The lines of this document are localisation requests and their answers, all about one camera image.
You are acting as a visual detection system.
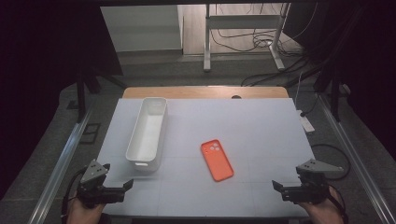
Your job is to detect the black floor plate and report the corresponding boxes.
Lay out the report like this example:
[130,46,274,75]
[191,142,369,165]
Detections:
[78,122,101,145]

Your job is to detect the looped black cable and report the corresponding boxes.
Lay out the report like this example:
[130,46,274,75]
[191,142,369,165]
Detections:
[311,143,352,181]

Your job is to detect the white foam board mat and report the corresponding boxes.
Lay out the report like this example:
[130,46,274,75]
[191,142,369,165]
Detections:
[96,97,316,218]

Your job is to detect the orange phone case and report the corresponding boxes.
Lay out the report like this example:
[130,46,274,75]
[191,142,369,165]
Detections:
[200,138,235,183]

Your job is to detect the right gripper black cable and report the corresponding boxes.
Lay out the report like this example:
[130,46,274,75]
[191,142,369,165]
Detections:
[326,183,349,224]

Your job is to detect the tangle of black floor cables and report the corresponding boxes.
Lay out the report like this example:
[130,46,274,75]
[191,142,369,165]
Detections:
[209,3,311,88]

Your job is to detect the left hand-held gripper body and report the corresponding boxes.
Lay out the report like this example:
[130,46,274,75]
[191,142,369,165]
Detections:
[76,159,125,209]

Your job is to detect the white plastic storage bin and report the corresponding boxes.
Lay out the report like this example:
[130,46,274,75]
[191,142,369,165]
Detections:
[125,96,169,173]

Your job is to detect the aluminium floor rail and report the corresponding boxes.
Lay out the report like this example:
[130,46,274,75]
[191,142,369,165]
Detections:
[35,105,94,224]
[317,92,396,224]

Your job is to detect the white power strip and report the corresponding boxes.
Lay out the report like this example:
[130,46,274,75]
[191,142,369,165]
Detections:
[296,109,316,134]

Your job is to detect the person's right hand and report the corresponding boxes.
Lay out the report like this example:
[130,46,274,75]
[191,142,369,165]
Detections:
[298,187,345,224]

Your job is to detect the white desk frame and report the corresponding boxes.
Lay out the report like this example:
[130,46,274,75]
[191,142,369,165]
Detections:
[204,3,291,73]

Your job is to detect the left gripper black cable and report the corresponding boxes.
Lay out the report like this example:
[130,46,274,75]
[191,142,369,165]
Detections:
[61,167,90,224]

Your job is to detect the white wall panel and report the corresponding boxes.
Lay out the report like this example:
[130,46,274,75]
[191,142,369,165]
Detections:
[100,4,184,53]

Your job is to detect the dark curtain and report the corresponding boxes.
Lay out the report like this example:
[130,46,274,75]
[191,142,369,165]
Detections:
[0,0,124,200]
[284,0,396,162]

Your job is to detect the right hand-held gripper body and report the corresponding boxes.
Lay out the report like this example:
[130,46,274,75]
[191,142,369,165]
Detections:
[279,158,345,205]

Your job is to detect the black metal stand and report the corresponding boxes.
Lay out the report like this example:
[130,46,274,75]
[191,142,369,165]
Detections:
[76,66,127,124]
[312,62,344,122]

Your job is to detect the person's left hand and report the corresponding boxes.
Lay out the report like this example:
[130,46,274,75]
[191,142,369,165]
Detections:
[66,199,106,224]

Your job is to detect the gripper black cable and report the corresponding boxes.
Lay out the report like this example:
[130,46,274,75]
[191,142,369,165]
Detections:
[61,167,90,224]
[326,183,349,224]

